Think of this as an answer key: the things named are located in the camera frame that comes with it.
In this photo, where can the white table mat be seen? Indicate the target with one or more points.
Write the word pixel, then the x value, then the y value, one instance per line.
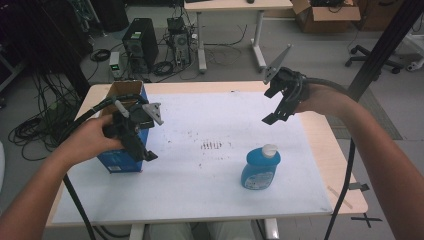
pixel 206 186

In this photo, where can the white table leg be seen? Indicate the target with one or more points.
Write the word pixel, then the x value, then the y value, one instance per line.
pixel 271 229
pixel 136 232

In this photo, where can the blue detergent bottle white cap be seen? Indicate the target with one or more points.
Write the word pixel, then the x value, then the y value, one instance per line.
pixel 260 170

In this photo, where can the white plastic device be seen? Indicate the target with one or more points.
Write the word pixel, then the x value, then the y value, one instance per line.
pixel 415 65

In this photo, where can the black metal stand post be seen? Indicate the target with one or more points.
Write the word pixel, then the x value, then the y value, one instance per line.
pixel 390 36

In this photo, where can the black office chair base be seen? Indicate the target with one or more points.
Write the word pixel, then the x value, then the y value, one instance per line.
pixel 358 50

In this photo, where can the blue cardboard box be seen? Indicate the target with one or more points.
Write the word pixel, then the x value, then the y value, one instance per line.
pixel 116 161

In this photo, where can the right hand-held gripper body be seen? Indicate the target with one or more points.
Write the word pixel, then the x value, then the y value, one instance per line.
pixel 293 85

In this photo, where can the grey floor mat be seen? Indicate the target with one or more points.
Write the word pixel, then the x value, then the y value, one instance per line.
pixel 376 116

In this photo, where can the open brown cardboard box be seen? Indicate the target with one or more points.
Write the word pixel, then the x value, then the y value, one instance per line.
pixel 333 21

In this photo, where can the person's left hand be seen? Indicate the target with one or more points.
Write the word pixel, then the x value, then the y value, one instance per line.
pixel 88 141

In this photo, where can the black table clip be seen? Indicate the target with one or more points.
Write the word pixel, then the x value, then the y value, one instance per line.
pixel 360 186

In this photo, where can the black computer tower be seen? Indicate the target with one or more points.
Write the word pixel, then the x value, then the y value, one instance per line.
pixel 143 36

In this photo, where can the person's right hand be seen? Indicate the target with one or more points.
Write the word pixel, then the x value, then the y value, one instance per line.
pixel 321 98

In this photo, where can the open computer tower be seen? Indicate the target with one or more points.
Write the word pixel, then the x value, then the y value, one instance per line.
pixel 180 43

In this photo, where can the small grey power supply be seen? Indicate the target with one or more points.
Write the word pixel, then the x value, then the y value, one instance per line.
pixel 114 61

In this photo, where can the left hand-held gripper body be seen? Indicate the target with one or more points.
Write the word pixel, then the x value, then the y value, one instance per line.
pixel 125 125

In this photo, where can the closed brown cardboard box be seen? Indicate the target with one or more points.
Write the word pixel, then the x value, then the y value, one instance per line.
pixel 373 16

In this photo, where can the white background desk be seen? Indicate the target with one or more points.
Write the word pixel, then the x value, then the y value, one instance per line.
pixel 233 5

